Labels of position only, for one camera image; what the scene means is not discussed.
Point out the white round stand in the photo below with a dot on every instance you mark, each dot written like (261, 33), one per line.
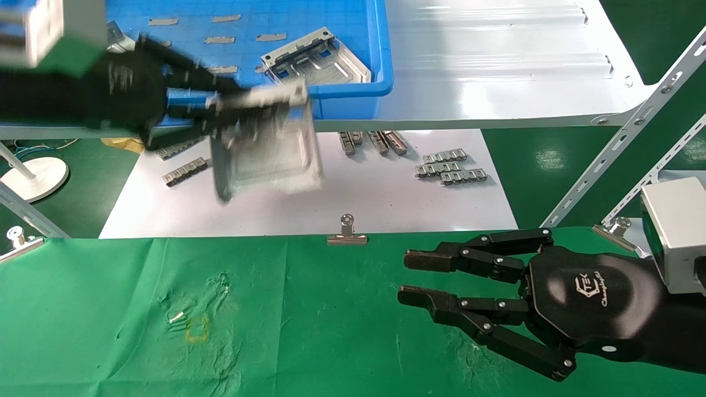
(38, 179)

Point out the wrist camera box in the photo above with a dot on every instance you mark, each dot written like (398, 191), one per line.
(678, 231)
(60, 33)

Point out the green cloth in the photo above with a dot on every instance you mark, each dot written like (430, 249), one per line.
(309, 320)

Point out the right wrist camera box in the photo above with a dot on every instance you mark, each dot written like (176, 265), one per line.
(678, 231)

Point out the yellow crumpled material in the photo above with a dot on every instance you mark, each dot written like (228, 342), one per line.
(124, 144)

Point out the white slotted angle strut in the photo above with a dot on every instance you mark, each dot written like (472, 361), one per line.
(33, 215)
(618, 143)
(656, 171)

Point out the white paper sheet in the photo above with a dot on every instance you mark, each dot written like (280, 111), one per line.
(386, 198)

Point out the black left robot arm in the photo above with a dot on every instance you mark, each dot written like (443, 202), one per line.
(38, 99)

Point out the silver binder clip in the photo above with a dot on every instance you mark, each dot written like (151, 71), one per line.
(22, 248)
(615, 231)
(347, 239)

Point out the large sheet metal bracket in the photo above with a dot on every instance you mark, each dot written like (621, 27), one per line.
(270, 149)

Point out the metal bracket with folded flap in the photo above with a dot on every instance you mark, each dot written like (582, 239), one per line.
(118, 39)

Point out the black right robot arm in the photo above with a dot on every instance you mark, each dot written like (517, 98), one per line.
(684, 336)

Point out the sheet metal bracket with slots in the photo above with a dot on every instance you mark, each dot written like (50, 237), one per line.
(325, 63)

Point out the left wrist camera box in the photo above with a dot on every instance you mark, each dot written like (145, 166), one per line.
(60, 33)

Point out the blue plastic bin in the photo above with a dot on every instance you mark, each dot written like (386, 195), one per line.
(353, 16)

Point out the small white scrap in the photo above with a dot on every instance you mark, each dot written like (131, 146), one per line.
(176, 317)

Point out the white metal shelf board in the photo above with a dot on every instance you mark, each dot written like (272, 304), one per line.
(496, 82)

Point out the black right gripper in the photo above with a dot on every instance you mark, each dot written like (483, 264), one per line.
(590, 298)

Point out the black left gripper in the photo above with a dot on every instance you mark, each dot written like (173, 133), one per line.
(124, 88)

